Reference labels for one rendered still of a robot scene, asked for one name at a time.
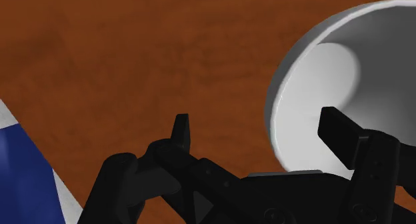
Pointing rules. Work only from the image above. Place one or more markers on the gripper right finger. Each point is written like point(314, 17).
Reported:
point(364, 152)

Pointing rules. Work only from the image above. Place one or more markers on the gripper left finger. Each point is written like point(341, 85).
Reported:
point(169, 171)

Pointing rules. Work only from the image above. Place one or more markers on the white bowl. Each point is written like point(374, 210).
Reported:
point(325, 96)

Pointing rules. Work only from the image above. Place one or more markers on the blue and white box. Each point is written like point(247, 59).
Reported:
point(22, 178)

